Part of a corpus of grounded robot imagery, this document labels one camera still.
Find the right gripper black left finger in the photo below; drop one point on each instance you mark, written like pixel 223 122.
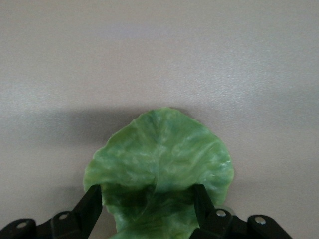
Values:
pixel 89 209

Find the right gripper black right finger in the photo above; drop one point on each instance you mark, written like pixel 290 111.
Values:
pixel 204 206

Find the green lettuce leaf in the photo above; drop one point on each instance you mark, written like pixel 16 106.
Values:
pixel 159 154

